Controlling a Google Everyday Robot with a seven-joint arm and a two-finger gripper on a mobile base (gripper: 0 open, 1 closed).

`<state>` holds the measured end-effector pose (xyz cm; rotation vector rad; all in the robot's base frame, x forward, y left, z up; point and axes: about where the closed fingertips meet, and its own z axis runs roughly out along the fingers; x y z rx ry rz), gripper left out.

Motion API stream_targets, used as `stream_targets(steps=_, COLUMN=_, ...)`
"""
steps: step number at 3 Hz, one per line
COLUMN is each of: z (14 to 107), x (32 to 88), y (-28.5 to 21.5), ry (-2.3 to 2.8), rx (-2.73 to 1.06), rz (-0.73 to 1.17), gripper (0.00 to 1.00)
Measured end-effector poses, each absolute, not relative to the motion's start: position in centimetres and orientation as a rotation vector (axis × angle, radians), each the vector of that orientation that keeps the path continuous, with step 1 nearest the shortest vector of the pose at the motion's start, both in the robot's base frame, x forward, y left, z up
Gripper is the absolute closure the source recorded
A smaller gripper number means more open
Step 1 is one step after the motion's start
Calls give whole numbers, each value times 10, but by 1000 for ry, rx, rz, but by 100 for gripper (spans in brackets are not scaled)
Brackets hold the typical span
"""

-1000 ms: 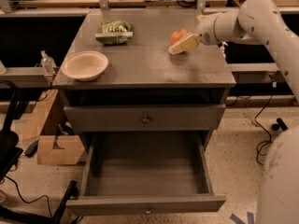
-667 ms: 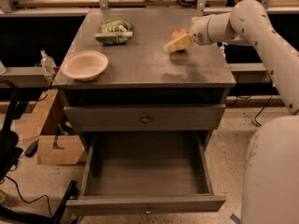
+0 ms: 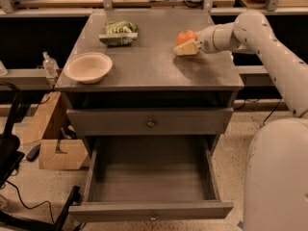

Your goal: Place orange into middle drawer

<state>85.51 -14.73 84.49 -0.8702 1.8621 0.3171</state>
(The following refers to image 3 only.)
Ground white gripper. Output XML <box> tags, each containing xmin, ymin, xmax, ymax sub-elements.
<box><xmin>173</xmin><ymin>23</ymin><xmax>241</xmax><ymax>56</ymax></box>

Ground orange fruit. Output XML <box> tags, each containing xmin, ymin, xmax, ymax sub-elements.
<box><xmin>176</xmin><ymin>30</ymin><xmax>197</xmax><ymax>45</ymax></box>

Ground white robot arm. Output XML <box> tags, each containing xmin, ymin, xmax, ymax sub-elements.
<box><xmin>174</xmin><ymin>10</ymin><xmax>308</xmax><ymax>231</ymax></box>

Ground grey drawer cabinet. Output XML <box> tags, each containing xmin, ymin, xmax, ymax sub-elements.
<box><xmin>56</xmin><ymin>9</ymin><xmax>244</xmax><ymax>148</ymax></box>

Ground closed grey top drawer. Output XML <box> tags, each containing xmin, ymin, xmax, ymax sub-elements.
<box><xmin>66</xmin><ymin>108</ymin><xmax>233</xmax><ymax>136</ymax></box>

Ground open grey drawer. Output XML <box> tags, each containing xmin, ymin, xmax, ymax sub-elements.
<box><xmin>69</xmin><ymin>136</ymin><xmax>233</xmax><ymax>222</ymax></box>

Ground green chip bag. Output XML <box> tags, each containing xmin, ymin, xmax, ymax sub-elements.
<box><xmin>99</xmin><ymin>20</ymin><xmax>138</xmax><ymax>46</ymax></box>

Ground white paper bowl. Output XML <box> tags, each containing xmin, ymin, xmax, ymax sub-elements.
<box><xmin>64</xmin><ymin>52</ymin><xmax>113</xmax><ymax>84</ymax></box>

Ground clear sanitizer bottle left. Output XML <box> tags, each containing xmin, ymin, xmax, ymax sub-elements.
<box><xmin>42</xmin><ymin>52</ymin><xmax>59</xmax><ymax>78</ymax></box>

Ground cardboard box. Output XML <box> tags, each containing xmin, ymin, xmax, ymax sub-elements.
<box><xmin>22</xmin><ymin>91</ymin><xmax>90</xmax><ymax>170</ymax></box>

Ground black power brick left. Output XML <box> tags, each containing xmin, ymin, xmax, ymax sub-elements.
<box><xmin>26</xmin><ymin>144</ymin><xmax>40</xmax><ymax>162</ymax></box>

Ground black chair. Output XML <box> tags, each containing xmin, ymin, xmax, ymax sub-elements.
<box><xmin>0</xmin><ymin>82</ymin><xmax>80</xmax><ymax>231</ymax></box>

